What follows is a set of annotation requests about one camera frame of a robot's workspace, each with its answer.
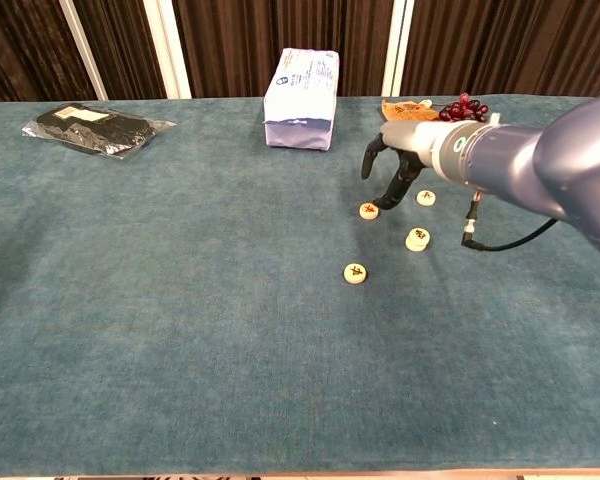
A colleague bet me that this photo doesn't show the white partition post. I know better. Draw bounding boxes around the white partition post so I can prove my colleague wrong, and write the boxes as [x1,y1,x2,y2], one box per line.
[142,0,192,100]
[59,0,109,101]
[381,0,415,98]

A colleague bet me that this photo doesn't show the teal table cloth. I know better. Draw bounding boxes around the teal table cloth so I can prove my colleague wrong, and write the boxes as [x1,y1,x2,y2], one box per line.
[0,94,600,476]

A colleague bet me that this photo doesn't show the white blue tissue pack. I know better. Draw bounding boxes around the white blue tissue pack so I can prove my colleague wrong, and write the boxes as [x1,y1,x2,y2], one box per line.
[262,47,341,152]

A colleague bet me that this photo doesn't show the dark brown pleated curtain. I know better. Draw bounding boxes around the dark brown pleated curtain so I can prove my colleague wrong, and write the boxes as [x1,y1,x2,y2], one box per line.
[0,0,600,103]

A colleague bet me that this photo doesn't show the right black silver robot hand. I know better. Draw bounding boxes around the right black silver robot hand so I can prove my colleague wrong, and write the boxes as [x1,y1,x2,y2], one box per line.
[360,119,441,211]

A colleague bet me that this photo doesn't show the orange spout pouch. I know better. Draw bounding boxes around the orange spout pouch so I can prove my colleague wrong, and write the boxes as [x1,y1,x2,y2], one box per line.
[381,98,441,124]

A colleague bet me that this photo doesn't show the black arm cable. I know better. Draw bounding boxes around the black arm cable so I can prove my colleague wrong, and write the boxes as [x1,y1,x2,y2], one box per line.
[461,189,559,251]

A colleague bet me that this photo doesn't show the dark red grape bunch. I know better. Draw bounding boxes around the dark red grape bunch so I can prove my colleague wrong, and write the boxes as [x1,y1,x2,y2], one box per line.
[438,92,490,124]

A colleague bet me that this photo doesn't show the black socks in plastic bag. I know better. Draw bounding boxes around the black socks in plastic bag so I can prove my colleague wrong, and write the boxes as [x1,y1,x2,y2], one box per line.
[21,102,177,160]

